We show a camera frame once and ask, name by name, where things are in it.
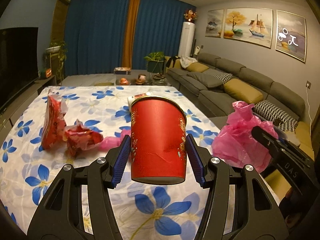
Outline pink plastic bag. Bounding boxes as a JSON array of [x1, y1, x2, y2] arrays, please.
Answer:
[[212, 101, 279, 173]]

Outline red snack wrapper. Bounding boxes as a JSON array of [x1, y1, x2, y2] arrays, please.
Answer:
[[41, 89, 68, 150]]

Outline red paper cup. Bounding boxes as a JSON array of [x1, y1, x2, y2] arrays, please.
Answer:
[[131, 95, 187, 185]]

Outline patterned cushion near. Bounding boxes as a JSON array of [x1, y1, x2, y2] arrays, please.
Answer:
[[253, 100, 298, 133]]

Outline patterned cushion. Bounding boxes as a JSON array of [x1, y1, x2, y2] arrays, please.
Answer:
[[253, 100, 298, 133], [203, 68, 233, 84]]

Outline floral blue white tablecloth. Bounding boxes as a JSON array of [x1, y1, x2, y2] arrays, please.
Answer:
[[1, 87, 219, 239]]

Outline mustard cushion middle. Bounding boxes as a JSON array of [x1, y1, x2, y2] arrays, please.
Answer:
[[223, 79, 264, 104]]

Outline mustard cushion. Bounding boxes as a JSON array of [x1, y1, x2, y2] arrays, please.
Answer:
[[185, 62, 209, 73], [223, 79, 264, 104]]

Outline crumpled red wrapper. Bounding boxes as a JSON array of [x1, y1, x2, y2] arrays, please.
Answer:
[[62, 119, 104, 157]]

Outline grey sectional sofa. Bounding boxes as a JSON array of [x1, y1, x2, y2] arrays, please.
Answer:
[[166, 53, 305, 133]]

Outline patterned cushion far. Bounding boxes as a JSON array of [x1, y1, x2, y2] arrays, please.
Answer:
[[203, 68, 233, 84]]

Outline pink bag scrap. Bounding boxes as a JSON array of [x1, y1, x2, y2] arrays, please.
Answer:
[[98, 129, 131, 152]]

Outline grey cushion on seat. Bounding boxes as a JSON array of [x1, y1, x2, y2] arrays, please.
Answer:
[[187, 72, 223, 88]]

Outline mustard cushion far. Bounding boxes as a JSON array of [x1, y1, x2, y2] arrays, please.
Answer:
[[185, 62, 209, 73]]

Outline right purple painting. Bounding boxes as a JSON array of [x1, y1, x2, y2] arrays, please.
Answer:
[[275, 10, 307, 63]]

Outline tv cabinet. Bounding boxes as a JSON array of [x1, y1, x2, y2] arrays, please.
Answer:
[[1, 75, 57, 141]]

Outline sailboat tree painting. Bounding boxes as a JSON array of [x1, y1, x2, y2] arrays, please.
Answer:
[[223, 8, 273, 48]]

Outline white cloth on sofa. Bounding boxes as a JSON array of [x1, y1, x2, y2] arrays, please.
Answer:
[[180, 56, 197, 69]]

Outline white standing air conditioner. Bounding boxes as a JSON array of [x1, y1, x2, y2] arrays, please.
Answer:
[[177, 22, 195, 57]]

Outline left landscape painting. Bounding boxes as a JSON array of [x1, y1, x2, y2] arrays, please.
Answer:
[[205, 9, 225, 37]]

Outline potted green plant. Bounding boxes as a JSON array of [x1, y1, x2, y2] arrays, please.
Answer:
[[144, 51, 165, 74]]

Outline flower decoration on conditioner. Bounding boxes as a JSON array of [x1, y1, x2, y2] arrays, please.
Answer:
[[184, 9, 197, 23]]

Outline box on coffee table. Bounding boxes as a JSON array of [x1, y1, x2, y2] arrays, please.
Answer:
[[114, 67, 131, 75]]

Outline plant on stand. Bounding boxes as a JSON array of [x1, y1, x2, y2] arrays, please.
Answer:
[[44, 41, 67, 83]]

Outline black television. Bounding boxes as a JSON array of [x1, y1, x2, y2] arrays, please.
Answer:
[[1, 27, 39, 109]]

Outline blue curtain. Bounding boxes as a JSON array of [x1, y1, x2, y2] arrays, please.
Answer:
[[65, 0, 196, 76]]

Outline orange curtain strip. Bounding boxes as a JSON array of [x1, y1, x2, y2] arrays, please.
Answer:
[[121, 0, 140, 68]]

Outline white charging cable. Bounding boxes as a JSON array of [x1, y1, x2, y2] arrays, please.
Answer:
[[305, 84, 316, 124]]

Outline wall socket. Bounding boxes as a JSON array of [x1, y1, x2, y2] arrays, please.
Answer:
[[306, 81, 311, 89]]

